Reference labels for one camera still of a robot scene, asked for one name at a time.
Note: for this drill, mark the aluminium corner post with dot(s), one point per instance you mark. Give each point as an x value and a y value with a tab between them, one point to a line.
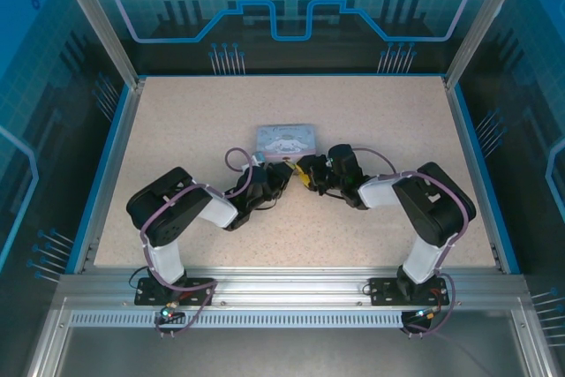
88	19
481	19

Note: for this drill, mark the aluminium side frame rail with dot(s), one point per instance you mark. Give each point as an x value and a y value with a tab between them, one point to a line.
463	130
115	152

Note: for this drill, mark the grey-blue zipper pouch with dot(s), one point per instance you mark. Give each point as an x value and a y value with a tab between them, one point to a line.
287	140

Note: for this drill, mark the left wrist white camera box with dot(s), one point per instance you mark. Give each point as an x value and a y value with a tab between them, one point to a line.
259	157

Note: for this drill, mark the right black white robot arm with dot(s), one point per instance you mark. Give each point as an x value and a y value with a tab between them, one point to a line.
437	209

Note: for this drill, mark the small connector board with LED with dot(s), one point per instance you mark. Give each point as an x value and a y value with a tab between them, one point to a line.
424	315
167	313

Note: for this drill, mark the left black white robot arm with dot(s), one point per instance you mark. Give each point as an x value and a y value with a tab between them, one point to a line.
167	209

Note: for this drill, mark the blue printed side panel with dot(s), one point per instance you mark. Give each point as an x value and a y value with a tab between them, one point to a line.
35	130
534	130

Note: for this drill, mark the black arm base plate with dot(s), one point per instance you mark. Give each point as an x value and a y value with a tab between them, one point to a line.
379	294
143	299

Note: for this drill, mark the aluminium front frame rail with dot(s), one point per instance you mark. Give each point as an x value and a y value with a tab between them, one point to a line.
287	284

